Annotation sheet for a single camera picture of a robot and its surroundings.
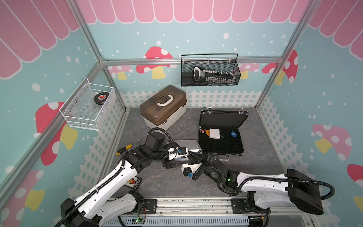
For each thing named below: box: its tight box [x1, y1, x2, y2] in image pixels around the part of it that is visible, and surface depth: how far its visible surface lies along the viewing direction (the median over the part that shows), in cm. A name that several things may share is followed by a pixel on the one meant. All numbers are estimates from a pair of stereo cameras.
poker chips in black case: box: [198, 128, 210, 136], surface depth 104 cm
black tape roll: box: [93, 91, 110, 105], surface depth 81 cm
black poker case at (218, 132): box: [198, 107, 250, 156], surface depth 100 cm
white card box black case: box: [208, 128, 220, 140], surface depth 101 cm
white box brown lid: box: [139, 84, 188, 131], surface depth 99 cm
